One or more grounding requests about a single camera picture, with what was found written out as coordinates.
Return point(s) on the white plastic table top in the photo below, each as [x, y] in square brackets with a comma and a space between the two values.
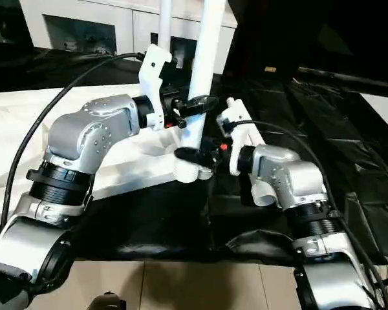
[19, 129]

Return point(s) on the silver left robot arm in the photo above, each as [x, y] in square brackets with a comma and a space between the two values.
[84, 129]

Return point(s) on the small beige label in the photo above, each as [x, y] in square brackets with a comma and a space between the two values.
[271, 68]

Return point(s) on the black shiny mat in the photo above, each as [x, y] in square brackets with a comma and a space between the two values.
[310, 129]

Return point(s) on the white sideboard cabinet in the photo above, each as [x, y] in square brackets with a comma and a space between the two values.
[116, 13]

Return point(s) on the long black bar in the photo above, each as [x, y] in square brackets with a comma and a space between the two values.
[349, 79]

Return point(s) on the brown rounded object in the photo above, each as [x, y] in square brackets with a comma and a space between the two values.
[106, 302]

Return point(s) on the white flat board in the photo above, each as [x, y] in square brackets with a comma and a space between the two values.
[383, 113]

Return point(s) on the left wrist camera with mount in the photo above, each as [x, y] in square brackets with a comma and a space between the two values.
[152, 74]

